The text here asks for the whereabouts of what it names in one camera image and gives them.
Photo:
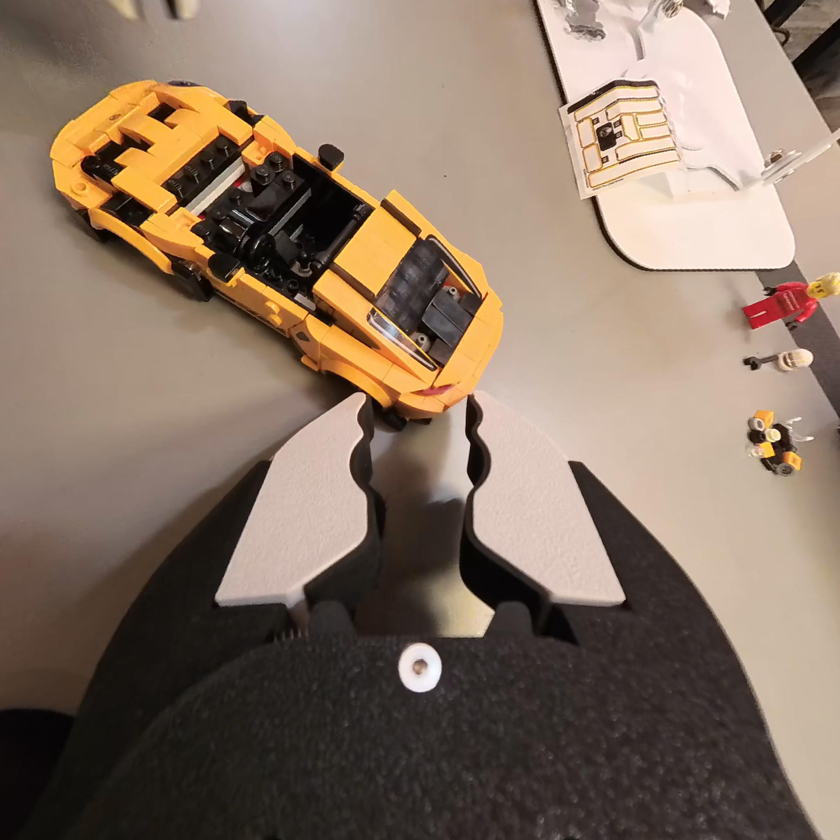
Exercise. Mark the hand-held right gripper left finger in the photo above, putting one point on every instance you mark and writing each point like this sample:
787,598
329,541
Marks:
295,525

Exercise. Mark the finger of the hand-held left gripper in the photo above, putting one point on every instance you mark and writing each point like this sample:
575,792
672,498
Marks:
126,8
182,8

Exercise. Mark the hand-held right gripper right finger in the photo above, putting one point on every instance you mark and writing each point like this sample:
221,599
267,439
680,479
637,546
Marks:
544,525

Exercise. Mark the orange lego car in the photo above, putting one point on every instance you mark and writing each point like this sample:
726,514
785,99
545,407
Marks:
367,256

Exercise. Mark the white wooden book stand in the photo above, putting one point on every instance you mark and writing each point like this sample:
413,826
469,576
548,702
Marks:
709,223

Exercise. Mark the cluster of round lego pieces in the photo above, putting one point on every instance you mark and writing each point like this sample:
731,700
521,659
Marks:
778,443

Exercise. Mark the white lego helmet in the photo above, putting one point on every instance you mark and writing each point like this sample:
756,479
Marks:
797,359

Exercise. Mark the red lego minifigure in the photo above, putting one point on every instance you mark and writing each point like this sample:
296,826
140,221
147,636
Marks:
781,305

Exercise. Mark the lego sticker sheet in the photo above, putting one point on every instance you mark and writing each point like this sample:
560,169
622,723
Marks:
623,144

